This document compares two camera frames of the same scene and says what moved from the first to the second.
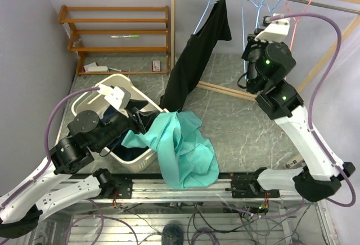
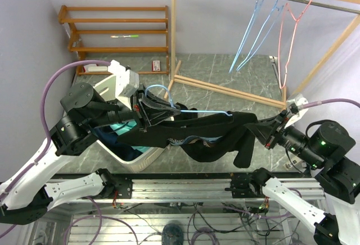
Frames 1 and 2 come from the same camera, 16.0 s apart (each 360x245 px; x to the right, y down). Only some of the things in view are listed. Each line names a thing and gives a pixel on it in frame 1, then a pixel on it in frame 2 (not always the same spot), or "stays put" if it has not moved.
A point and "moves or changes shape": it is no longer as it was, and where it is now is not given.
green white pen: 132,36 stays put
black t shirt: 192,57 to 233,131
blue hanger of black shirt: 210,3 to 230,114
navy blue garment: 128,153 stays put
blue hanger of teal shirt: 257,19 to 247,30
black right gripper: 253,41 to 265,134
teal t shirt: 187,157 moves or changes shape
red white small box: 156,66 stays put
